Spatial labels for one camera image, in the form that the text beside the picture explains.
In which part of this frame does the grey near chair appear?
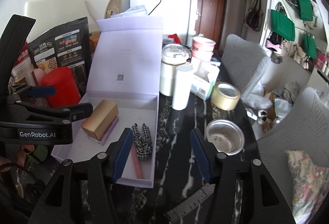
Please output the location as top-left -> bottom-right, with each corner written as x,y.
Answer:
257,86 -> 329,207

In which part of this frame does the black white checkered scrunchie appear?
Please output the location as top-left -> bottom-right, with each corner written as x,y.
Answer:
132,123 -> 153,160

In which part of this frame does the large green tote bag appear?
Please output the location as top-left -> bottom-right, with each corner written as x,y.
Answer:
270,2 -> 295,42

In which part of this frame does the lavender gift box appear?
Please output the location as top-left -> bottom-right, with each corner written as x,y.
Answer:
51,17 -> 164,189

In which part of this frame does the floral cushion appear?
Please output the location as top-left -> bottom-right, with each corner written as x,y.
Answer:
285,150 -> 328,223

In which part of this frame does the pink paper cups stack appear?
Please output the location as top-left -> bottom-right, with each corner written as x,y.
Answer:
191,36 -> 216,62

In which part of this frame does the dark hanging handbag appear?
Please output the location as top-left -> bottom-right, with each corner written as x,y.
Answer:
244,0 -> 263,32

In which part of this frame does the grey chair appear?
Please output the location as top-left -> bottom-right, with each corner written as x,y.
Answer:
221,34 -> 270,99
257,86 -> 329,207

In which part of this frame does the metal bowl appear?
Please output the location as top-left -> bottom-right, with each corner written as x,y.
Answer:
205,119 -> 245,155

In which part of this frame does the grey far chair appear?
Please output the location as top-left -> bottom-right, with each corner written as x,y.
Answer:
221,34 -> 270,99

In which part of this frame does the brown door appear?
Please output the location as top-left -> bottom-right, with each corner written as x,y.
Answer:
195,0 -> 227,50

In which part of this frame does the red plastic container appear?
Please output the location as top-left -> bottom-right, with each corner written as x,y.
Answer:
41,67 -> 81,108

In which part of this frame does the tissue box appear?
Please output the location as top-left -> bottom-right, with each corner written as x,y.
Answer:
191,57 -> 220,101

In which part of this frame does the packing tape roll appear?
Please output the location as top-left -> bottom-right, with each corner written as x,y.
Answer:
211,82 -> 240,111

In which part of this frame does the woven straw fan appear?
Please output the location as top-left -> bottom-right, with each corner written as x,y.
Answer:
104,0 -> 122,19

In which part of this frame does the gold cardboard box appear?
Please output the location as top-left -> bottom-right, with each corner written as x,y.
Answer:
81,100 -> 119,141

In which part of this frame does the white cylindrical tumbler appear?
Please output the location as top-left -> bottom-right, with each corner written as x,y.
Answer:
172,64 -> 193,111

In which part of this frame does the black snack bag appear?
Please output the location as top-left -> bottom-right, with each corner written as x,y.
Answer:
27,17 -> 92,96

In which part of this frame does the white mini fridge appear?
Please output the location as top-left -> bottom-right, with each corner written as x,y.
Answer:
130,0 -> 198,47

